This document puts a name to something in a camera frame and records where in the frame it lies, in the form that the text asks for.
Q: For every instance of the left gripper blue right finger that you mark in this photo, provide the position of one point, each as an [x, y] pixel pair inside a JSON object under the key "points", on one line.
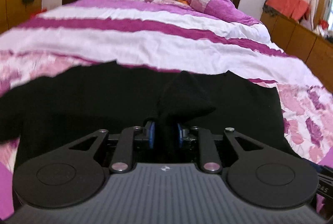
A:
{"points": [[183, 134]]}

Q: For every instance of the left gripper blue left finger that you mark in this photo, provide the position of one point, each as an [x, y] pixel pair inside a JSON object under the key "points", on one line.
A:
{"points": [[150, 132]]}

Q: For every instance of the black garment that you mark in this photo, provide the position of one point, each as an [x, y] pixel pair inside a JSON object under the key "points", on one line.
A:
{"points": [[47, 113]]}

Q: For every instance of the purple white floral bedspread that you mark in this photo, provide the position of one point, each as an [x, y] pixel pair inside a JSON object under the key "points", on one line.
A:
{"points": [[107, 177]]}

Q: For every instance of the folded purple floral quilt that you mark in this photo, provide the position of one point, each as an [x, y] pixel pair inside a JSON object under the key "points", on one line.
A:
{"points": [[222, 9]]}

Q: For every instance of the wooden sideboard cabinet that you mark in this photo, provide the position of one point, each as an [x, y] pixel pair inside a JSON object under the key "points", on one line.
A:
{"points": [[296, 40]]}

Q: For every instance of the red item on sideboard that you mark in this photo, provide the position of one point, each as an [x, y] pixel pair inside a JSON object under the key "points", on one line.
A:
{"points": [[323, 24]]}

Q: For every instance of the small red item on floor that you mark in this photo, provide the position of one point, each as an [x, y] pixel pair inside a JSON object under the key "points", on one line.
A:
{"points": [[38, 12]]}

